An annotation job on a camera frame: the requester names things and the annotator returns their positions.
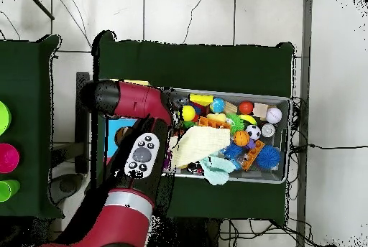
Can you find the orange red ball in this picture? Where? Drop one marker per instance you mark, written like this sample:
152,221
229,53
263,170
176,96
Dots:
246,107

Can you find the grey stand foot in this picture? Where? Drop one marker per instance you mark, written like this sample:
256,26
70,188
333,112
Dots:
64,185

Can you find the pink plastic cup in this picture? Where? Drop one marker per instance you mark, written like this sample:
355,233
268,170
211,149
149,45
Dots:
8,158

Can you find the cream knitted cloth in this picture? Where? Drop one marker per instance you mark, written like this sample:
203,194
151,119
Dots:
201,143

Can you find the light blue cloth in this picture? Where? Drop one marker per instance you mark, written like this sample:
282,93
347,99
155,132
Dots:
217,169

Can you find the black pole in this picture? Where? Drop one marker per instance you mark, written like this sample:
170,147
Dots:
40,5

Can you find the neon green plastic cup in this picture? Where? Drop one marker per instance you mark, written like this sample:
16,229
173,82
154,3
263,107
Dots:
4,119
7,191

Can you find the dark green table cloth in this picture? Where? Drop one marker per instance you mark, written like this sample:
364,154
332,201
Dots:
26,71
187,66

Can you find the small soccer ball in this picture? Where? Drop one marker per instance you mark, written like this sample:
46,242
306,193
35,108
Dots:
253,132

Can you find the yellow smooth ball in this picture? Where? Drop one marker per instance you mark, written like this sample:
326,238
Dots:
188,113

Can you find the small orange basketball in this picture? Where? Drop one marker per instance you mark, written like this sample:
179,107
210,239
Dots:
241,138

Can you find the blue spiky ball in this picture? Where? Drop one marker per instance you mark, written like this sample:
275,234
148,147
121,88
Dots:
268,157

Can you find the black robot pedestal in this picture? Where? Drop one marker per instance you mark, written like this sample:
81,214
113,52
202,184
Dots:
195,235

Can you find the black upright panel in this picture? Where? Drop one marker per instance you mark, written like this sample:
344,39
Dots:
82,132

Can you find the green spiky ball with eyes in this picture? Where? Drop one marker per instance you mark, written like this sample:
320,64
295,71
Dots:
236,123

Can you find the wooden box with three holes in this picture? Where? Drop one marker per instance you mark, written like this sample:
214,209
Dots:
118,126

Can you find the small white baseball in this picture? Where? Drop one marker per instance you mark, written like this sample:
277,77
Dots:
274,115

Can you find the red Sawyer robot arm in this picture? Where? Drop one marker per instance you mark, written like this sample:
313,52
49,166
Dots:
135,100

